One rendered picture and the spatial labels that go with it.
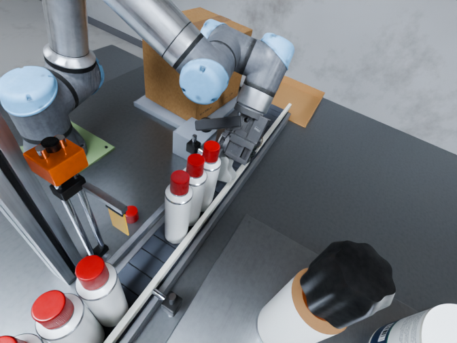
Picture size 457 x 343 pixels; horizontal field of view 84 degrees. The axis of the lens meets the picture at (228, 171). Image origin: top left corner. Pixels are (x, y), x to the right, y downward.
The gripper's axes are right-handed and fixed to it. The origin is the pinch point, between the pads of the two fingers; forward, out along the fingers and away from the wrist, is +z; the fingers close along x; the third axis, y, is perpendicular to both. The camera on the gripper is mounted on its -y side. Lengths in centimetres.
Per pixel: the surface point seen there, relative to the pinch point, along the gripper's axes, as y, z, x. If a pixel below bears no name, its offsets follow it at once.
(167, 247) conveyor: 0.9, 13.6, -12.8
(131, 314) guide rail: 4.4, 17.7, -26.9
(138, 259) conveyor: -2.4, 16.3, -17.5
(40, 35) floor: -295, 12, 166
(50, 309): 0.9, 6.0, -40.7
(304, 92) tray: 4, -35, 80
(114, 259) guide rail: -2.8, 11.4, -25.5
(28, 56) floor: -260, 31, 133
